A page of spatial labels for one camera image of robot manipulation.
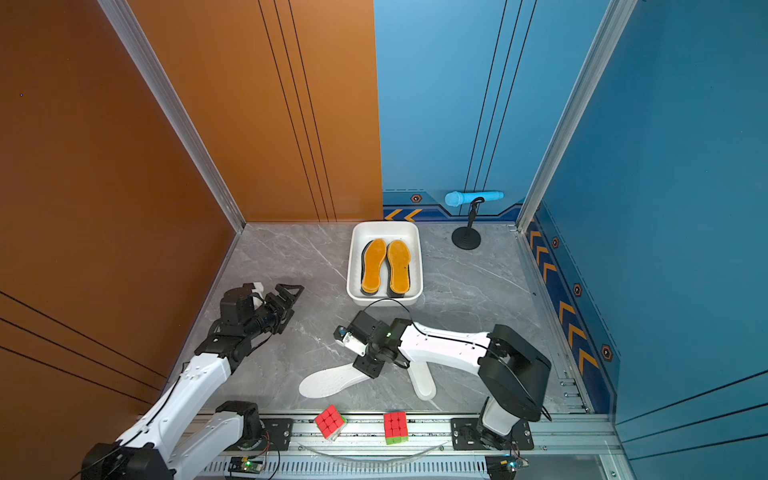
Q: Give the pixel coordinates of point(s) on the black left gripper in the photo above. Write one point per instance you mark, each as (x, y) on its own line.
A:
(284, 313)

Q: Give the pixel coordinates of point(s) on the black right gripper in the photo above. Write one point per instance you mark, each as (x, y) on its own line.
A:
(371, 370)

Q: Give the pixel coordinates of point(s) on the dark grey insole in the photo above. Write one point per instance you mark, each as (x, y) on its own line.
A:
(369, 289)
(399, 282)

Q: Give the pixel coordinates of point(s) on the yellow insole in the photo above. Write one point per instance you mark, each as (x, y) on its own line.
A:
(398, 261)
(372, 258)

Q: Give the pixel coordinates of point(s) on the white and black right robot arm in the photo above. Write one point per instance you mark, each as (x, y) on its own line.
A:
(514, 372)

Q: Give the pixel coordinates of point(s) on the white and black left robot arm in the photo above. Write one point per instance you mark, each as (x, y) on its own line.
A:
(154, 447)

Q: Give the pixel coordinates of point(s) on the white rectangular storage box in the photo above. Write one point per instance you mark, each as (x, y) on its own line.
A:
(389, 231)

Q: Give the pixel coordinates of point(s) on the white insole right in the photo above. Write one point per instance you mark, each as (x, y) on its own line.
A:
(422, 380)

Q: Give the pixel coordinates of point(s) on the white insole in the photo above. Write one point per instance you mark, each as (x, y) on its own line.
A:
(329, 382)
(422, 380)

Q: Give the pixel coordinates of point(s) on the white insole left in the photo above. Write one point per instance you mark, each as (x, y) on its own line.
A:
(329, 382)

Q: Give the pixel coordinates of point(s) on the right rubik's cube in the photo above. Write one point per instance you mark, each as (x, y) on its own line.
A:
(395, 428)

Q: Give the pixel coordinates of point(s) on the rubik's cube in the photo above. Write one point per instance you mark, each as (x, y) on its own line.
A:
(395, 428)
(330, 423)

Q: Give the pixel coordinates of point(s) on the left rubik's cube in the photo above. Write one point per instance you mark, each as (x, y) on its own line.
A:
(330, 423)

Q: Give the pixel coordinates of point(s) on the clear curved strip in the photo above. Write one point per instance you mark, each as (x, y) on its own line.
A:
(372, 457)

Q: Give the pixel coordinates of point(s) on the black microphone stand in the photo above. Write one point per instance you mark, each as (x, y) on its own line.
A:
(467, 237)

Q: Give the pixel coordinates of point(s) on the blue microphone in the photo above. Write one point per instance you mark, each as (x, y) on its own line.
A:
(456, 198)

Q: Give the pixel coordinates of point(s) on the left green circuit board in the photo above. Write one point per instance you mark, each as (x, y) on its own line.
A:
(245, 465)

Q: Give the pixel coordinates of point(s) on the right circuit board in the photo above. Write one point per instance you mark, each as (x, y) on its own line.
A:
(504, 468)

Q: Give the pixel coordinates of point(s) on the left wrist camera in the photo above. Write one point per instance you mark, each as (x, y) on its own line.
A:
(256, 293)

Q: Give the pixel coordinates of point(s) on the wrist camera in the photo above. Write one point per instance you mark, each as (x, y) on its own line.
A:
(347, 340)
(256, 293)

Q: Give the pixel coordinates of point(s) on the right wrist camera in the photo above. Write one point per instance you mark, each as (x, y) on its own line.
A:
(347, 340)

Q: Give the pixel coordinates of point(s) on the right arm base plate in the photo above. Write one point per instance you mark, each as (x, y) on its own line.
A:
(468, 434)

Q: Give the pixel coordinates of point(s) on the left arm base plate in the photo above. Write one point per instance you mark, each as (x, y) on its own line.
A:
(276, 434)

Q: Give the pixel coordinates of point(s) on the aluminium front rail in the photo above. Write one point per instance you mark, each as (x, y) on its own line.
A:
(576, 437)

